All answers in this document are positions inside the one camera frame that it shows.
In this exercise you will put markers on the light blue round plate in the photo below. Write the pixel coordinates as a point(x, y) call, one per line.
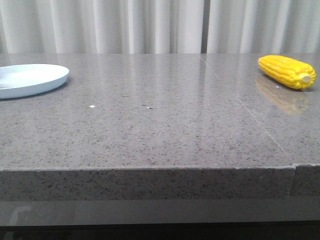
point(17, 81)

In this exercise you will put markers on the yellow corn cob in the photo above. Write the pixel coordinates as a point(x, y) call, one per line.
point(287, 71)

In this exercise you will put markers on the white pleated curtain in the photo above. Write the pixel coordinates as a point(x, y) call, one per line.
point(159, 26)

